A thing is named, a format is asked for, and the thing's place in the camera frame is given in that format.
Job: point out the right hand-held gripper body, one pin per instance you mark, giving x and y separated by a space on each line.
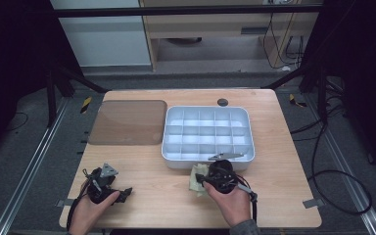
223 178

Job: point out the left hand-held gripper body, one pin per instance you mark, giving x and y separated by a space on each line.
98 191

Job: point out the light green sock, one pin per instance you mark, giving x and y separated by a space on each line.
196 187

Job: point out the white divided storage box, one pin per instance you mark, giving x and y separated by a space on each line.
205 130

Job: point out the person's left hand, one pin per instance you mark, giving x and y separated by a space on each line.
88 215

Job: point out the person's right hand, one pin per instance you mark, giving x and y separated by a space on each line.
233 207

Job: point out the brown translucent box lid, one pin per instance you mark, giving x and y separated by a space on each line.
129 122

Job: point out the yellow black striped tape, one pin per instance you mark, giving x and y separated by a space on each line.
295 100
85 104

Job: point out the black metal stand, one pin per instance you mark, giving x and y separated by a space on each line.
50 98
322 94

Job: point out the white cabinet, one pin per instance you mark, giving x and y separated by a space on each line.
104 42

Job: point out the light wooden desk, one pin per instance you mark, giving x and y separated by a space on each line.
209 26

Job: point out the dark curtain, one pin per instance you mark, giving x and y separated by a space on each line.
365 65
13 65

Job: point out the black horizontal bar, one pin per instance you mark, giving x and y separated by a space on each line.
176 11

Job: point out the grey metal table bracket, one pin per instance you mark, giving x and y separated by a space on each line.
66 203
313 203

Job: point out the metal floor rail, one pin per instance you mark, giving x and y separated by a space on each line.
346 163
29 169

